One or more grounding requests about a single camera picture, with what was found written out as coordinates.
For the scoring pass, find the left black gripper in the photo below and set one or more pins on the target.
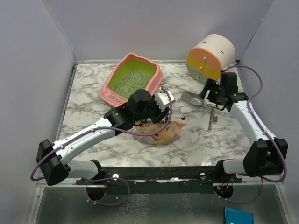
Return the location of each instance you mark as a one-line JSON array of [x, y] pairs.
[[160, 115]]

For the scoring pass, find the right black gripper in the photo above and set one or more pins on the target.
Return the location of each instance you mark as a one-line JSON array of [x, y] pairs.
[[210, 85]]

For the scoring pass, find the grey metal scoop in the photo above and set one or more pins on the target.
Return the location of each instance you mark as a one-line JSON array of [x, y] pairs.
[[194, 99]]

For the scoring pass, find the peach cat litter bag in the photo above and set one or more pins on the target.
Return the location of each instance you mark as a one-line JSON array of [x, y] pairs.
[[167, 136]]

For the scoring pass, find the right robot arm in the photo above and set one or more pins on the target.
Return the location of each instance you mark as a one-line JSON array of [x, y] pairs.
[[267, 153]]

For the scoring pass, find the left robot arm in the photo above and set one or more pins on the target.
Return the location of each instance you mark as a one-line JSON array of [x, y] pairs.
[[56, 160]]

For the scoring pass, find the green cat litter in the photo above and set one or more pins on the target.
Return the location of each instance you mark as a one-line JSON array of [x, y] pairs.
[[131, 82]]

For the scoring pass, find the pink green litter box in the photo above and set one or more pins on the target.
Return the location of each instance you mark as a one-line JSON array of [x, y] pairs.
[[131, 62]]

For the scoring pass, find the round cream drawer cabinet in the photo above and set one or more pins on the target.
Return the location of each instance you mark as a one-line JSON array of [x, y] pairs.
[[209, 57]]

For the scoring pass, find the blue card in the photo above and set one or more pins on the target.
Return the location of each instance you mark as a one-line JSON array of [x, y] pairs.
[[235, 216]]

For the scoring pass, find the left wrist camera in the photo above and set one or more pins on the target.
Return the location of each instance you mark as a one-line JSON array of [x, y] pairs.
[[163, 101]]

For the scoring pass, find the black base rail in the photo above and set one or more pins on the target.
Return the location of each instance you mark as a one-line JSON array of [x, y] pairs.
[[161, 180]]

